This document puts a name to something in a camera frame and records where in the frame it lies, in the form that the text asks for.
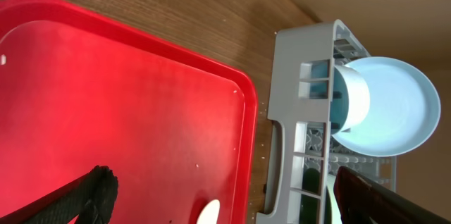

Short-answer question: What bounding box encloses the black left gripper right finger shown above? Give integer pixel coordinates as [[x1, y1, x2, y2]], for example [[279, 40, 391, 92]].
[[334, 166, 450, 224]]

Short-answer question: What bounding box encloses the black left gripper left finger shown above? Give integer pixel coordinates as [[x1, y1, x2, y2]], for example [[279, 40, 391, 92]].
[[1, 166, 118, 224]]

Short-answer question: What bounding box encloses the light blue plate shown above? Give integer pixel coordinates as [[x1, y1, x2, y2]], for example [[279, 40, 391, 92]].
[[333, 57, 441, 157]]

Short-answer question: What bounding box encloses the white plastic spoon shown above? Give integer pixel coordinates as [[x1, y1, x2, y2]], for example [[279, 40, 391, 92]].
[[196, 199, 221, 224]]

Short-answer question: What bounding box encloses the light green bowl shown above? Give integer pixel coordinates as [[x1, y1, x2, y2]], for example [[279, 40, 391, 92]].
[[299, 168, 342, 224]]

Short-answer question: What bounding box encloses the light blue bowl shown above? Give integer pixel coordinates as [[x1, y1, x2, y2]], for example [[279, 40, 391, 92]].
[[309, 61, 370, 135]]

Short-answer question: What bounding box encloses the grey dishwasher rack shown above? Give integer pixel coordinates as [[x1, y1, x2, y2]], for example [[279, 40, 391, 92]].
[[256, 20, 397, 224]]

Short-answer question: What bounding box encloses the red serving tray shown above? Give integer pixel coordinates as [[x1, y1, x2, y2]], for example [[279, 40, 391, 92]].
[[1, 0, 258, 223]]

